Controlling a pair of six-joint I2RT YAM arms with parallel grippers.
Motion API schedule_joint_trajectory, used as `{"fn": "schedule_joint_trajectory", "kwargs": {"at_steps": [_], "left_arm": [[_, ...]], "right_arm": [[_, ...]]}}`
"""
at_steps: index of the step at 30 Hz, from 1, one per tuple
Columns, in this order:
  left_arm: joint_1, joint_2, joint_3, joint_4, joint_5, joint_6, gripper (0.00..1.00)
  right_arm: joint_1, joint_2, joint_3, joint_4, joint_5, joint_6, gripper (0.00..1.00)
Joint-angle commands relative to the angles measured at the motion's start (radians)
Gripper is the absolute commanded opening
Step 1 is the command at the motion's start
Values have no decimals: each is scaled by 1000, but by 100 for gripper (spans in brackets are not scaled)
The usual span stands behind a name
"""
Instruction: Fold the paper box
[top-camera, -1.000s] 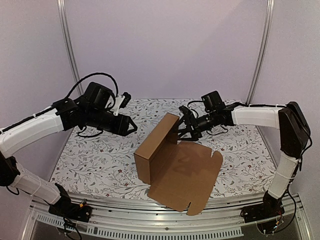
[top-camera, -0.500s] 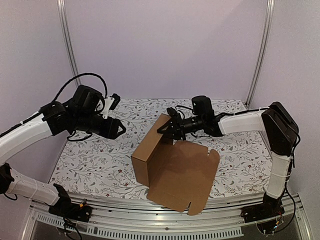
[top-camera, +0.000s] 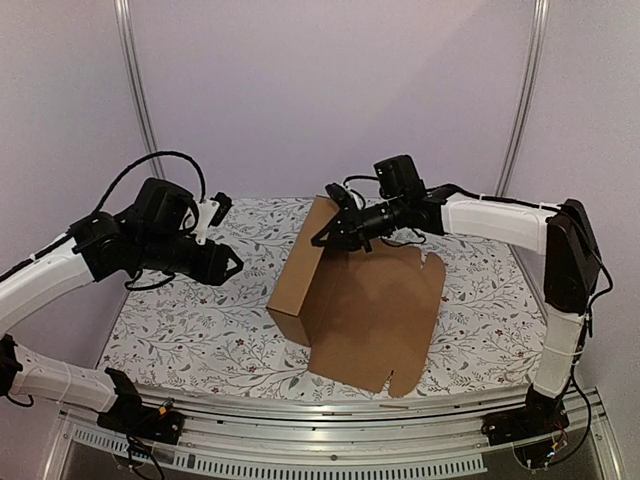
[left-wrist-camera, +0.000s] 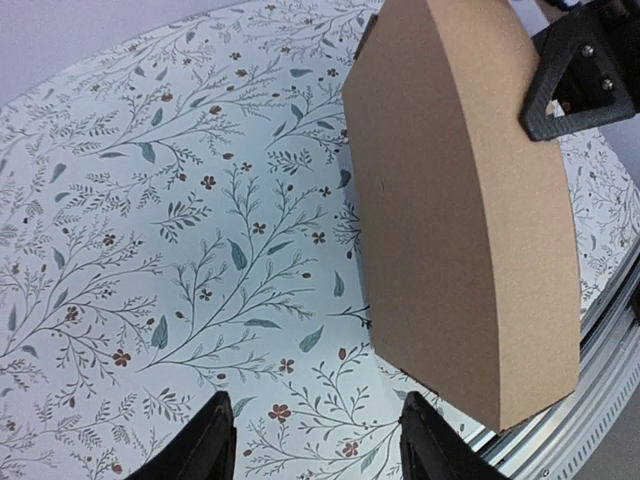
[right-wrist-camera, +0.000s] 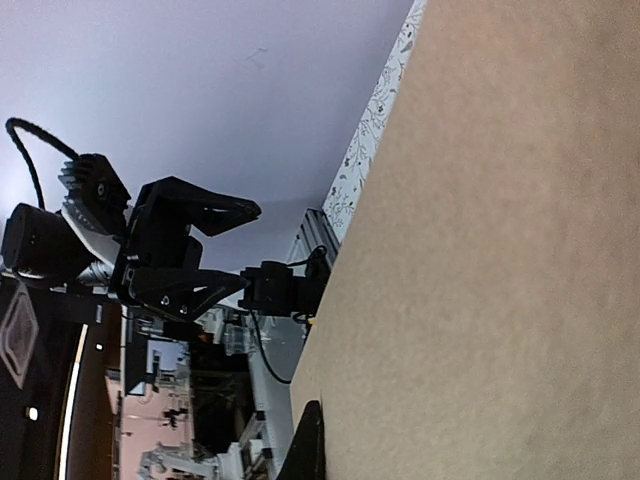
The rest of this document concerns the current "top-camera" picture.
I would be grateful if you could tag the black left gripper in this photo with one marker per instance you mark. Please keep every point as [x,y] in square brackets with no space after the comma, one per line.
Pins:
[211,271]

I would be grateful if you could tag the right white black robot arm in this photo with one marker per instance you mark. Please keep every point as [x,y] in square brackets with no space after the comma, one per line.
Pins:
[558,236]

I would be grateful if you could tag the aluminium front rail frame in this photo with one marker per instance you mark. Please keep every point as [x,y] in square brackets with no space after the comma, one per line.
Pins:
[437,437]

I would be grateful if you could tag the aluminium corner post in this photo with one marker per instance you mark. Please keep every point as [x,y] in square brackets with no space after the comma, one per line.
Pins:
[124,22]
[526,95]

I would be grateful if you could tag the right aluminium corner post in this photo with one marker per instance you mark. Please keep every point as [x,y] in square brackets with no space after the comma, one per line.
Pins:
[526,95]

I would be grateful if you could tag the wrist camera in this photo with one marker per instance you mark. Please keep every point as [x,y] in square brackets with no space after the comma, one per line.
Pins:
[345,198]
[210,213]

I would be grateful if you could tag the brown cardboard box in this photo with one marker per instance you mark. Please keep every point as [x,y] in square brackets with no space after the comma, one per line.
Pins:
[368,318]

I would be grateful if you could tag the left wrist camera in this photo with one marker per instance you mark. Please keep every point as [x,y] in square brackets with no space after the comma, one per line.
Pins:
[210,213]

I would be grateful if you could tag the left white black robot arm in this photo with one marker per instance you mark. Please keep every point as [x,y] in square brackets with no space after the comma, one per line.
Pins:
[164,230]

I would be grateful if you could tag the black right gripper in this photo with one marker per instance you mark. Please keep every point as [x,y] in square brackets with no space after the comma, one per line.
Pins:
[345,228]

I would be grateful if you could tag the left aluminium corner post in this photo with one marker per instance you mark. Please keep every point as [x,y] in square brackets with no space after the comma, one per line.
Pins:
[124,22]

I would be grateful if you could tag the white floral table cloth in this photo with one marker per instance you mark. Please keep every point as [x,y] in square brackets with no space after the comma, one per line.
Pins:
[222,341]

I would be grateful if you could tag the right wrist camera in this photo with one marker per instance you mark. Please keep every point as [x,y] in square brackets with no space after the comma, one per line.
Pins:
[345,198]

